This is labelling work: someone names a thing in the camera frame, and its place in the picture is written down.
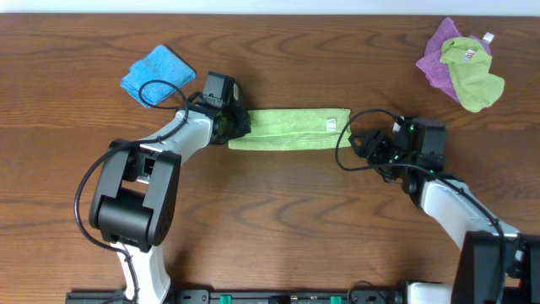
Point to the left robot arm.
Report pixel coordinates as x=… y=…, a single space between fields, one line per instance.
x=135 y=197

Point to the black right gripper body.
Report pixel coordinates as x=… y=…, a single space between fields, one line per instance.
x=384 y=153

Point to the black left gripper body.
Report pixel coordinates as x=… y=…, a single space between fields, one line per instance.
x=240 y=122

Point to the light green cloth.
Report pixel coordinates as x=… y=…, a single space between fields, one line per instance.
x=294 y=129

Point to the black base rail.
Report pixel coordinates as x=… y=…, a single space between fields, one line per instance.
x=361 y=296

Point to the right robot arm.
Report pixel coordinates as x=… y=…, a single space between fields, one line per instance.
x=498 y=263

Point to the folded blue cloth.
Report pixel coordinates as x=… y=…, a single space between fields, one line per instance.
x=149 y=78

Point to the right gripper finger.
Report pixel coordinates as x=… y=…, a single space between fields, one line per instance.
x=362 y=149
x=362 y=138

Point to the purple cloth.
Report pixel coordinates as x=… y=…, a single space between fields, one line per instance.
x=436 y=72

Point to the crumpled olive green cloth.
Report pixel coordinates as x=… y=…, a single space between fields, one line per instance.
x=469 y=64

